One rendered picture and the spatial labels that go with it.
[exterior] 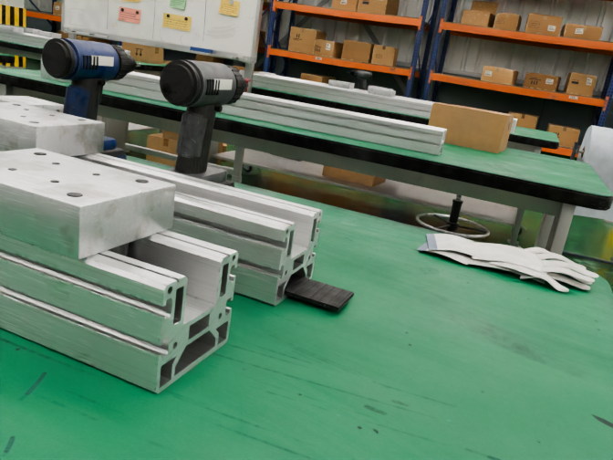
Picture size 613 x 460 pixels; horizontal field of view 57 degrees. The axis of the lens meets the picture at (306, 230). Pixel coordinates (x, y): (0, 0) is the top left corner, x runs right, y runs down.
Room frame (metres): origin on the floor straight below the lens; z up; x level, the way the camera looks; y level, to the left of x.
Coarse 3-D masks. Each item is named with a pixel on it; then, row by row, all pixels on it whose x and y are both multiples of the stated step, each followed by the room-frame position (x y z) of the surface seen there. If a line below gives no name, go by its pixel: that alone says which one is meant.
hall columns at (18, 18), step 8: (0, 0) 8.05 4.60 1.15; (8, 0) 7.88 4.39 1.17; (16, 0) 8.00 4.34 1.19; (0, 8) 7.86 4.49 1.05; (8, 8) 7.85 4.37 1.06; (16, 8) 7.97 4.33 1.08; (24, 8) 8.09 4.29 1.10; (0, 16) 7.86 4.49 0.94; (8, 16) 7.85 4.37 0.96; (16, 16) 7.97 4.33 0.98; (24, 16) 8.09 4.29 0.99; (0, 24) 7.86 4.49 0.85; (8, 24) 7.85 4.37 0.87; (16, 24) 7.97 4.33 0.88; (24, 24) 8.09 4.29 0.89; (16, 56) 7.98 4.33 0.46; (0, 64) 7.86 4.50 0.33; (8, 64) 7.85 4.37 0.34; (16, 64) 7.98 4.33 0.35; (24, 64) 8.09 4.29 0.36
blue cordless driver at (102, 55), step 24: (48, 48) 0.85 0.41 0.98; (72, 48) 0.86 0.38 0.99; (96, 48) 0.90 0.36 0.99; (120, 48) 0.97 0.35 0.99; (48, 72) 0.86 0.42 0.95; (72, 72) 0.86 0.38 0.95; (96, 72) 0.90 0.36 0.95; (120, 72) 0.95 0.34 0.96; (72, 96) 0.88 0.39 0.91; (96, 96) 0.91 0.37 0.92
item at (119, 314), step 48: (0, 240) 0.40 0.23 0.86; (144, 240) 0.44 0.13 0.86; (192, 240) 0.45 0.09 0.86; (0, 288) 0.41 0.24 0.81; (48, 288) 0.38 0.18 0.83; (96, 288) 0.38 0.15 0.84; (144, 288) 0.35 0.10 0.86; (192, 288) 0.42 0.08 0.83; (48, 336) 0.38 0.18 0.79; (96, 336) 0.37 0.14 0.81; (144, 336) 0.35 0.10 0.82; (192, 336) 0.39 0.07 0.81; (144, 384) 0.35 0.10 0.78
